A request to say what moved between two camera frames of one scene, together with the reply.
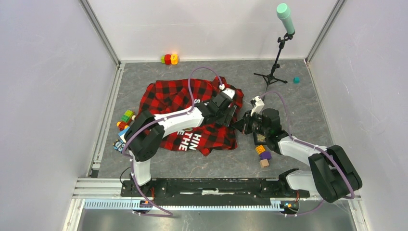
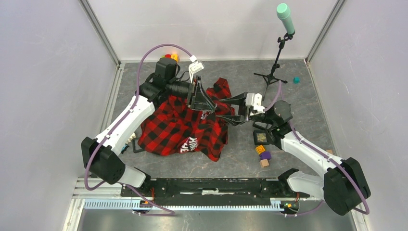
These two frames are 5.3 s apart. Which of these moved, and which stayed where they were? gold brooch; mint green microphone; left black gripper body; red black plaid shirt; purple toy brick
Moved: left black gripper body; red black plaid shirt
Stayed: purple toy brick; gold brooch; mint green microphone
